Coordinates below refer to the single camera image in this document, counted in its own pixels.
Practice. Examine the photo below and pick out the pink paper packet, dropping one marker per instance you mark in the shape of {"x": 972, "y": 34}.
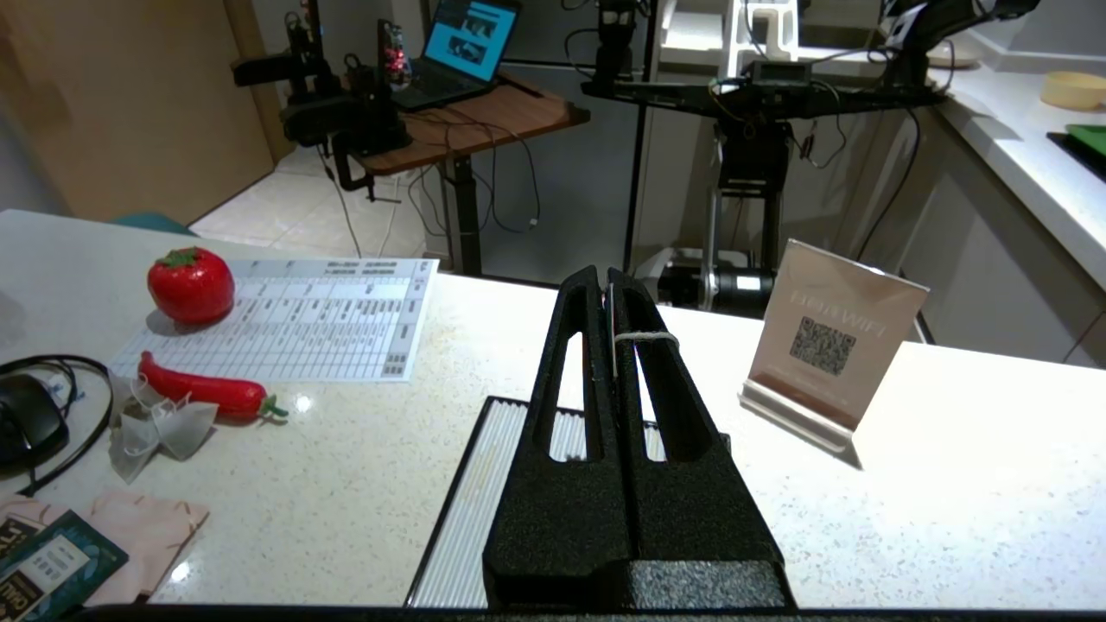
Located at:
{"x": 147, "y": 536}

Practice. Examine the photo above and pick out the black tissue box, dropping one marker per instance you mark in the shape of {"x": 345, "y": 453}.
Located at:
{"x": 467, "y": 518}

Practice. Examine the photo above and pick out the small beige round dish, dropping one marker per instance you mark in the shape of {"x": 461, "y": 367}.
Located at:
{"x": 950, "y": 56}

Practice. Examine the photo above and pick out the black round pedestal table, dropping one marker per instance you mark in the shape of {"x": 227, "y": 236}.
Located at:
{"x": 760, "y": 95}

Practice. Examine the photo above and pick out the red toy chili pepper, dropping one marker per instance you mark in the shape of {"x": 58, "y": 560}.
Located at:
{"x": 199, "y": 393}

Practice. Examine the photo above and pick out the yellow bowl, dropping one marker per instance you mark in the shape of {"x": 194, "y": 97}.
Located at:
{"x": 1076, "y": 89}

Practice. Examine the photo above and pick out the black background robot arm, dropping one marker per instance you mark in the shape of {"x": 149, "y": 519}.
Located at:
{"x": 942, "y": 17}

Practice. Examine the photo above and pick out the red toy tomato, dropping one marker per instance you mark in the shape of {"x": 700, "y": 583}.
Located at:
{"x": 190, "y": 285}

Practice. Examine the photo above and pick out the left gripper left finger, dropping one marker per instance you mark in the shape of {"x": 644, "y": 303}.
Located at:
{"x": 536, "y": 536}

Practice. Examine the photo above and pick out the dark green printed packet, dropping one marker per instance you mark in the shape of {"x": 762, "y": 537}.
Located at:
{"x": 52, "y": 566}

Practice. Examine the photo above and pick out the white printed menu sheet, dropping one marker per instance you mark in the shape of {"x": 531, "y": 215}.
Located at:
{"x": 302, "y": 320}

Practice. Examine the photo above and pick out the brown wooden side table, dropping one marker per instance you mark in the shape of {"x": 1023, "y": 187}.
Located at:
{"x": 484, "y": 121}

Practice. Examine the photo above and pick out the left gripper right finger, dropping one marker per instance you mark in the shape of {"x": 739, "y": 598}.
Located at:
{"x": 691, "y": 518}

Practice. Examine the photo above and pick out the crumpled white wrapper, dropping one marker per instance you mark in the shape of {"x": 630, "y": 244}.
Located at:
{"x": 160, "y": 428}

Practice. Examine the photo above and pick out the QR code table sign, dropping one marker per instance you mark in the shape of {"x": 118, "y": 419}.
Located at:
{"x": 829, "y": 345}

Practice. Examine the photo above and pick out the tan wooden door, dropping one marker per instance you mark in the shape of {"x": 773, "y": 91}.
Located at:
{"x": 130, "y": 86}

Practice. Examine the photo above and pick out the black laptop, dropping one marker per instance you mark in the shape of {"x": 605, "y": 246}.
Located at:
{"x": 467, "y": 43}

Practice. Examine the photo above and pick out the black computer mouse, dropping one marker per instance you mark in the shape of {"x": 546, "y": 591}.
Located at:
{"x": 26, "y": 419}

